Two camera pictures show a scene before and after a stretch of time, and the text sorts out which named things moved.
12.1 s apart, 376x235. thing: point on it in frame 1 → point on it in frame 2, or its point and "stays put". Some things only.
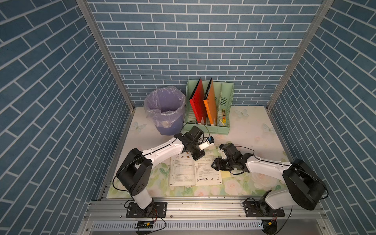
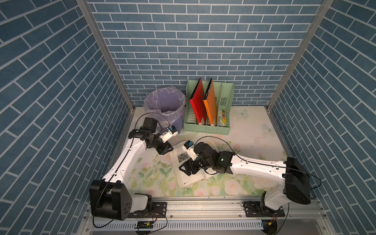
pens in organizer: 223,117 stays put
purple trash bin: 164,107 stays put
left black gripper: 200,153 → 164,148
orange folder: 210,103 stays put
